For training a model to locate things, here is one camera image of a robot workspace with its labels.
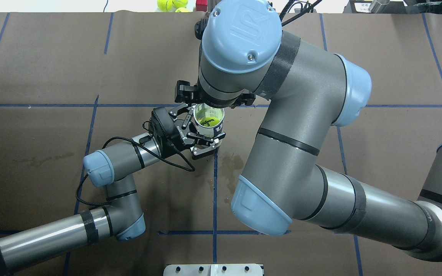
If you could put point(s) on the yellow ball on side table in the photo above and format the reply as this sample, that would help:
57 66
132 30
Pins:
164 5

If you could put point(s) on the white pedestal column base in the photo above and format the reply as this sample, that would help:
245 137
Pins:
238 269

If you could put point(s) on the white blue tennis ball can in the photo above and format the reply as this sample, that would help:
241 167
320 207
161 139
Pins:
209 132

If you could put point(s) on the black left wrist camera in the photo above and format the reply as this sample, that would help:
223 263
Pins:
162 127

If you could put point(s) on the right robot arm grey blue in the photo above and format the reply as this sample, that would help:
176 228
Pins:
245 53

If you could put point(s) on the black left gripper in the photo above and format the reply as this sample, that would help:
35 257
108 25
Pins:
176 135

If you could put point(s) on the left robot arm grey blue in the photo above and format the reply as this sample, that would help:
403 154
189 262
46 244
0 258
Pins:
55 222

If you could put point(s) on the yellow tennis ball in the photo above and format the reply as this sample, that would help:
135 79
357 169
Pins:
209 118

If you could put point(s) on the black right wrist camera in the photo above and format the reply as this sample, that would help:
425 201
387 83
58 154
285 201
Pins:
200 27

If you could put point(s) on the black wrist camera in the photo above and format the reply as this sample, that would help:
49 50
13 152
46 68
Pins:
200 27
162 127

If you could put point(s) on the silver metal cylinder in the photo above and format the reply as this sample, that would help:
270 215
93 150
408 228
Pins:
378 6

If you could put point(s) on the black labelled box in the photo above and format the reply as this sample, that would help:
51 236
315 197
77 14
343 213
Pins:
357 6

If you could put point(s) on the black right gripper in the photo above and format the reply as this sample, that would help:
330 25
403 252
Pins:
185 92

